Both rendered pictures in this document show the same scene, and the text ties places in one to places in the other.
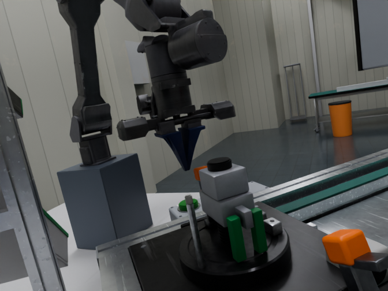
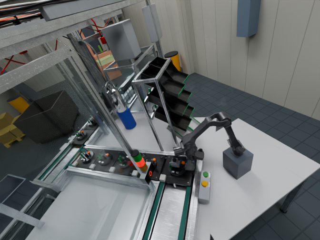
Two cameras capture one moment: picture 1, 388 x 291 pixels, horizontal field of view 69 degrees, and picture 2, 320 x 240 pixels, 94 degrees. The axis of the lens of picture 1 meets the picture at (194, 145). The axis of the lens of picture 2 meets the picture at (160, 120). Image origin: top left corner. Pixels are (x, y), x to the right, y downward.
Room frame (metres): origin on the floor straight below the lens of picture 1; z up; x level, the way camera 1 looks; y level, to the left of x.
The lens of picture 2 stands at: (0.87, -0.47, 2.03)
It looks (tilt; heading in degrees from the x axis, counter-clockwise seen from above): 38 degrees down; 140
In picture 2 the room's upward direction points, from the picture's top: 20 degrees counter-clockwise
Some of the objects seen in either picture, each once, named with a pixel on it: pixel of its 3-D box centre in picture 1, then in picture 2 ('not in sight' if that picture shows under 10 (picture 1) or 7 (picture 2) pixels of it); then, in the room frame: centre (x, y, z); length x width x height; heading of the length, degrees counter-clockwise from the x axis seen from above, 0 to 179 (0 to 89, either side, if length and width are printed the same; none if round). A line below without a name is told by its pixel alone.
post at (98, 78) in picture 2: not in sight; (95, 72); (-0.96, 0.36, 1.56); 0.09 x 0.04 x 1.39; 110
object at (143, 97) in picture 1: (159, 103); (198, 154); (0.51, 0.05, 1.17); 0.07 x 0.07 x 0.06; 22
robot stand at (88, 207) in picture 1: (107, 199); (236, 161); (0.70, 0.24, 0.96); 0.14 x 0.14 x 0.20; 64
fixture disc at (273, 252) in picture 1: (232, 246); (177, 167); (0.34, -0.03, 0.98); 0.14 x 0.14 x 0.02
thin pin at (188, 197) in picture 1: (194, 231); not in sight; (0.29, 0.02, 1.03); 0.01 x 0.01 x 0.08
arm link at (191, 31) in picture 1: (181, 30); (182, 147); (0.43, -0.01, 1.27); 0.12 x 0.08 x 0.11; 43
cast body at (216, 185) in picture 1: (227, 189); (174, 162); (0.33, -0.03, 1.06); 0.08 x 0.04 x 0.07; 20
